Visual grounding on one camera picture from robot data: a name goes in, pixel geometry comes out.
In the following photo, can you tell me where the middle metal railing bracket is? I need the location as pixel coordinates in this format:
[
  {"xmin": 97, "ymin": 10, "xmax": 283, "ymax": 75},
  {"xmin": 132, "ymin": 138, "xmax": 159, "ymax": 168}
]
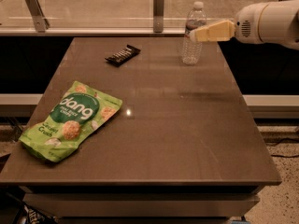
[{"xmin": 153, "ymin": 0, "xmax": 164, "ymax": 33}]

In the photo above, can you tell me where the green rice chip bag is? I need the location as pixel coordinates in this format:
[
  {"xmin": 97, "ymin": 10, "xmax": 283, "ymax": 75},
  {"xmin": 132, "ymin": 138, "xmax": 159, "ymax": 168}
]
[{"xmin": 19, "ymin": 81, "xmax": 122, "ymax": 162}]

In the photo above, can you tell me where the black snack bar wrapper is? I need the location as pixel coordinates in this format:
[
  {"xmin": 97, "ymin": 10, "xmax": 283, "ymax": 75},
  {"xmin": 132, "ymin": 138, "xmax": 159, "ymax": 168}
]
[{"xmin": 106, "ymin": 45, "xmax": 140, "ymax": 67}]

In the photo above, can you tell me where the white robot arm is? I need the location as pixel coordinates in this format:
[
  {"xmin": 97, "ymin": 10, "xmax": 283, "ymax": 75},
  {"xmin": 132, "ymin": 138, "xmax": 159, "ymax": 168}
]
[{"xmin": 190, "ymin": 0, "xmax": 299, "ymax": 50}]

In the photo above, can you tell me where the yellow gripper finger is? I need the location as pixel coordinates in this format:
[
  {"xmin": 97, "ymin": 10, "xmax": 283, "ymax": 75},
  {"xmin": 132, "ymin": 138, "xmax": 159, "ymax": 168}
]
[{"xmin": 190, "ymin": 20, "xmax": 235, "ymax": 42}]

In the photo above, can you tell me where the glass railing panel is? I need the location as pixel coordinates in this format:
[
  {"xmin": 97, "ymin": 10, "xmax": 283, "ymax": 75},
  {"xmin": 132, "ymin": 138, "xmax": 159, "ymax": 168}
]
[{"xmin": 0, "ymin": 0, "xmax": 299, "ymax": 30}]

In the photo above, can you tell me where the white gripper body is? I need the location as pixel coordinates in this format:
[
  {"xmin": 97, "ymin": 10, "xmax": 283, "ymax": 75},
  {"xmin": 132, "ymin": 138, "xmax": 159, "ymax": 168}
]
[{"xmin": 235, "ymin": 3, "xmax": 268, "ymax": 44}]

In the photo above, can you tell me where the left metal railing bracket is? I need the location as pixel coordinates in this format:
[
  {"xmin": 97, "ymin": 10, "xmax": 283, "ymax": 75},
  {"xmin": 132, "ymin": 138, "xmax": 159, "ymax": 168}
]
[{"xmin": 25, "ymin": 0, "xmax": 50, "ymax": 33}]

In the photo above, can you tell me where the black floor cable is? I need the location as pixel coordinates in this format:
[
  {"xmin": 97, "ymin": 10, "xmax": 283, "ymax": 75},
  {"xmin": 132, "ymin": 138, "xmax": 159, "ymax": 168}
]
[{"xmin": 265, "ymin": 137, "xmax": 299, "ymax": 159}]

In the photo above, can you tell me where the clear plastic water bottle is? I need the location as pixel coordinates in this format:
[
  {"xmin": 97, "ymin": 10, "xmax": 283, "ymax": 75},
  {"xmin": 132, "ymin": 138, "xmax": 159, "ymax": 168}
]
[{"xmin": 182, "ymin": 1, "xmax": 206, "ymax": 65}]

